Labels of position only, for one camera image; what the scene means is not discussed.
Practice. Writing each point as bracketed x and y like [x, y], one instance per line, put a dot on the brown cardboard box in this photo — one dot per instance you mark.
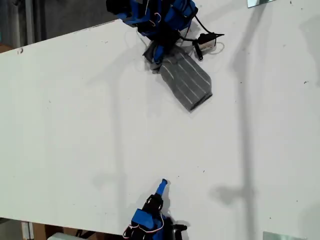
[39, 231]

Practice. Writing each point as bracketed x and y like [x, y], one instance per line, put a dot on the grey striped towel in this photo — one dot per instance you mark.
[185, 80]

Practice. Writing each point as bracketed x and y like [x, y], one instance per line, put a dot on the black camera box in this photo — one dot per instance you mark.
[180, 231]
[207, 43]

